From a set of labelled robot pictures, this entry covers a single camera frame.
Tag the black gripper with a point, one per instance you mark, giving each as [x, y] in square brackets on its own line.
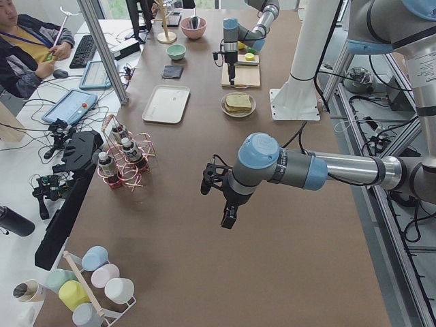
[231, 58]
[234, 198]

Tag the aluminium frame post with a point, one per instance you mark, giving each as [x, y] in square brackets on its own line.
[91, 19]

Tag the blue teach pendant far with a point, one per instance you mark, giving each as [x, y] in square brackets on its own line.
[95, 77]

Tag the seated person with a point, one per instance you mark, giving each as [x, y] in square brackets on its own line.
[29, 50]

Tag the blue teach pendant near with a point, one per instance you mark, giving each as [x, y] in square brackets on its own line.
[71, 107]

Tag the black water bottle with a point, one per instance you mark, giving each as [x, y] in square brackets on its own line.
[15, 223]

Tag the metal scoop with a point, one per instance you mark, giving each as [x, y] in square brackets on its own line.
[194, 22]

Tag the tea bottle two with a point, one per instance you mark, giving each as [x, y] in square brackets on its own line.
[131, 150]

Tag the wooden mug tree stand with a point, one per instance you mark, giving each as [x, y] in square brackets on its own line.
[165, 37]

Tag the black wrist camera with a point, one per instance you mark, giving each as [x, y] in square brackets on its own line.
[214, 175]
[219, 58]

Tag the cream rabbit tray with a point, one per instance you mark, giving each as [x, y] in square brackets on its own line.
[166, 104]

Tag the blue teach pendant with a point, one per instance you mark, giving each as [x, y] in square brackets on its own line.
[71, 107]
[95, 77]

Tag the white round plate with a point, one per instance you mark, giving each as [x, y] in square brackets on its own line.
[253, 103]

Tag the tea bottle three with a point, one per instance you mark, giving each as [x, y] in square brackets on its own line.
[119, 132]

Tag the yellow lemon far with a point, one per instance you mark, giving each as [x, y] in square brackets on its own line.
[241, 45]

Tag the black keyboard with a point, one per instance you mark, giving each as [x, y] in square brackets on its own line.
[84, 53]

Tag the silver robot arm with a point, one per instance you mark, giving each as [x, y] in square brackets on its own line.
[255, 37]
[375, 27]

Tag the bread slice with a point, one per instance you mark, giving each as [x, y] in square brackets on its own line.
[234, 110]
[238, 99]

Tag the copper wire bottle rack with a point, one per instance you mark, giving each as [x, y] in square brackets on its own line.
[127, 174]

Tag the grey folded cloth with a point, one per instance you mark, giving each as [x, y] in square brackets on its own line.
[172, 72]

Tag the tea bottle one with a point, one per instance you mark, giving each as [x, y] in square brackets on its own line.
[106, 164]

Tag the white cup rack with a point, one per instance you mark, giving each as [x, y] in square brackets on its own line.
[92, 288]

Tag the wooden cutting board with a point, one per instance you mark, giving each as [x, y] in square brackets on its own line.
[247, 76]

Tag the green bowl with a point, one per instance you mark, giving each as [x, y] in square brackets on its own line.
[176, 52]

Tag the half lemon slice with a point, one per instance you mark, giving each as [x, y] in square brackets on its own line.
[249, 57]

